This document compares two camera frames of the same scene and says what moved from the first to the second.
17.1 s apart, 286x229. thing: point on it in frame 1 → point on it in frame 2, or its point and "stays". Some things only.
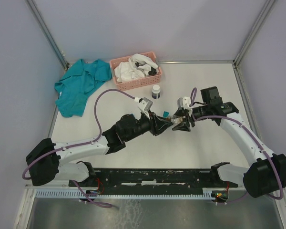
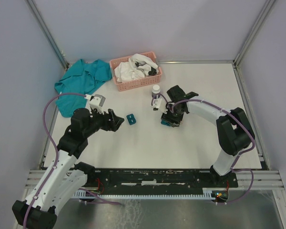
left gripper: [157, 125] → [112, 124]
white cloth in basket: [137, 66] stays
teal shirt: [75, 87] stays
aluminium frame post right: [245, 47] stays
